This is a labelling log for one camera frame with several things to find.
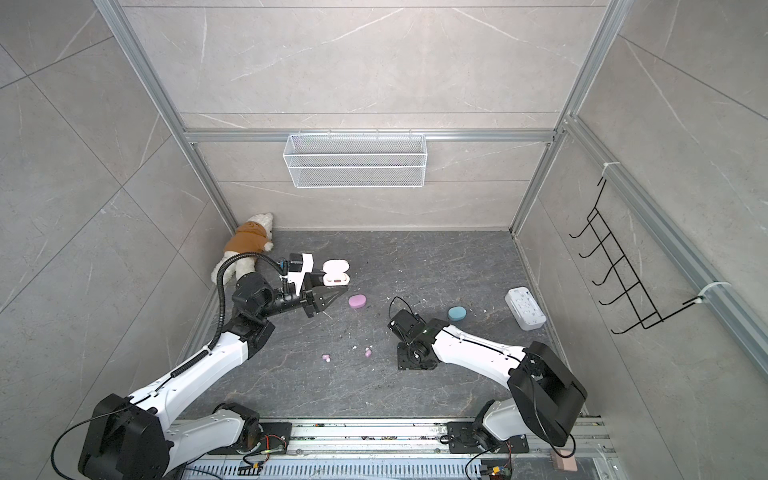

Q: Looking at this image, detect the black wire hook rack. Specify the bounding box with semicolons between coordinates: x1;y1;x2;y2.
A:
568;178;705;336

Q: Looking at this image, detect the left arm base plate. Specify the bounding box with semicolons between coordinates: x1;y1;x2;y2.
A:
241;420;293;454

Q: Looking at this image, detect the white wire mesh basket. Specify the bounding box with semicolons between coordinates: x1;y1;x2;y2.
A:
283;133;428;189

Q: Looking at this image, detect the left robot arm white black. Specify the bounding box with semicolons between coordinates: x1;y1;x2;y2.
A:
78;272;350;479

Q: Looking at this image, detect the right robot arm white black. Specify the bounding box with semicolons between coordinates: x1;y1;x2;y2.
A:
388;309;588;456

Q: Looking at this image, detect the peach earbud charging case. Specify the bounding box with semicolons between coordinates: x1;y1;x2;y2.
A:
322;259;350;287

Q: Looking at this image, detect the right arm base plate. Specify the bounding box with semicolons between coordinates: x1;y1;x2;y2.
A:
438;421;530;454

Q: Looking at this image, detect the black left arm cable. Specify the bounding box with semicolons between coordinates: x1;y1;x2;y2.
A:
206;252;286;349

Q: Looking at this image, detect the purple earbud charging case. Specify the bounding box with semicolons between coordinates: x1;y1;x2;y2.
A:
348;294;367;309

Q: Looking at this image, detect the pink box on rail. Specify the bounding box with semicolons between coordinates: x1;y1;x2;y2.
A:
551;450;578;472

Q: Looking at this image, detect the teddy bear with brown hoodie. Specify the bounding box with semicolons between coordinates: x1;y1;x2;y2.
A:
211;213;274;285

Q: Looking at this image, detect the blue earbud charging case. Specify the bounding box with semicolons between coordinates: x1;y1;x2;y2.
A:
447;306;467;322

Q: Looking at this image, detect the white power strip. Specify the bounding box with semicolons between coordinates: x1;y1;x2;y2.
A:
504;287;547;331

